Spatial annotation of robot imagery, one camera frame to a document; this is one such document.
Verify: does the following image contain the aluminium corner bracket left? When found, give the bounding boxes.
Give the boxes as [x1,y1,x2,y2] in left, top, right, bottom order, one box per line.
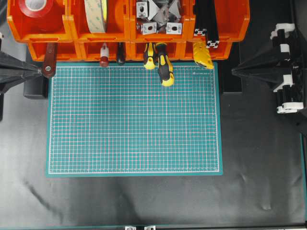
[137,22,157,35]

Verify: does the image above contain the beige double-sided tape roll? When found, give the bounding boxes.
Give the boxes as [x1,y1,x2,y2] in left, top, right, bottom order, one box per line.
[84,0,108,34]

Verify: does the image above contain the small yellow black screwdriver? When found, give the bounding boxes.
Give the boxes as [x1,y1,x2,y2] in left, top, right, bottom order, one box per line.
[143,43,156,69]

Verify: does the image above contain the aluminium bracket top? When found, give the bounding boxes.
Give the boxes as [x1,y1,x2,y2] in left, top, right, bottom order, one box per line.
[136,0,160,21]

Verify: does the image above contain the dark brown tool handle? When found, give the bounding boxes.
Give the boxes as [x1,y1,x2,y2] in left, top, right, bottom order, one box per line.
[116,42,126,66]

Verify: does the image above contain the aluminium corner bracket right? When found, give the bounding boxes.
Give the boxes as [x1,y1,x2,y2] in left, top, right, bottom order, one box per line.
[166,22,182,35]

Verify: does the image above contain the orange lower bin row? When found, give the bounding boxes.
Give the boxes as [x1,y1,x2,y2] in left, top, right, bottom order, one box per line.
[27,41,233,61]

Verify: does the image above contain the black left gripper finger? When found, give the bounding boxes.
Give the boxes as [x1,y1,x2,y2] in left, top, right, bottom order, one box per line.
[0,51,43,94]

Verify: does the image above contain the red vinyl tape roll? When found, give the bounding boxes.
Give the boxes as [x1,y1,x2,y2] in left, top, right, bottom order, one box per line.
[18,0,65,33]

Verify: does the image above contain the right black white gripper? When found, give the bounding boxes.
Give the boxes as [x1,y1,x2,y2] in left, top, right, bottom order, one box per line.
[232,23,307,114]

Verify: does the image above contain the green cutting mat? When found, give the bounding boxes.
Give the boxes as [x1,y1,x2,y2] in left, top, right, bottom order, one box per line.
[46,62,223,177]

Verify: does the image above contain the black aluminium extrusion short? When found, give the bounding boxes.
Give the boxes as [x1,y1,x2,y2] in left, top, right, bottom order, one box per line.
[193,0,207,36]

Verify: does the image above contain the orange bin upper right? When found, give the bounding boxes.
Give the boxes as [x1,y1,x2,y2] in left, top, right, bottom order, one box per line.
[189,0,250,43]

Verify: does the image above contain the orange bin upper far-left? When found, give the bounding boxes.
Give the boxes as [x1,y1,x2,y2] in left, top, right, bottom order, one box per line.
[7,0,72,43]

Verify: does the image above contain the white red tool handle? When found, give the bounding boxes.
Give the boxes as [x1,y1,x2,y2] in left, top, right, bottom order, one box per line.
[99,43,109,68]

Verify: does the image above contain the large yellow black screwdriver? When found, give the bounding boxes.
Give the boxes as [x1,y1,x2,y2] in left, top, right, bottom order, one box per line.
[155,43,175,87]

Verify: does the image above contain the yellow utility knife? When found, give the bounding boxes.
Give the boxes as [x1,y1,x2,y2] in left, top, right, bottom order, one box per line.
[193,41,214,69]

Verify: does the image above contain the brown handled tool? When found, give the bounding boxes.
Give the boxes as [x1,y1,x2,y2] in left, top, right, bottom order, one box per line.
[42,43,58,79]

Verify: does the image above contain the aluminium corner bracket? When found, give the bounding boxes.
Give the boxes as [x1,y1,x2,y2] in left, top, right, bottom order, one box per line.
[166,22,182,35]
[137,22,157,35]

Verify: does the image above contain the black aluminium extrusion long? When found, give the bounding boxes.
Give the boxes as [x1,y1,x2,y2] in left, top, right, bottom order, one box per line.
[203,0,220,48]

